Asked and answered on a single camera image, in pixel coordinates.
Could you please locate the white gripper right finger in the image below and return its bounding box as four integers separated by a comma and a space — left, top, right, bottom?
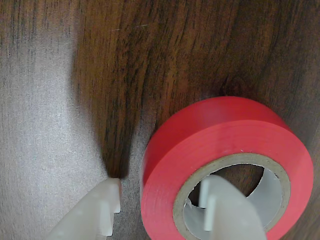
200, 174, 269, 240

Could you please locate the red tape roll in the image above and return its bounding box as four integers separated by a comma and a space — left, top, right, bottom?
140, 96, 315, 240

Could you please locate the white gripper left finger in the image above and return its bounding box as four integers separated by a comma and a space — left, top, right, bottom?
46, 177, 123, 240

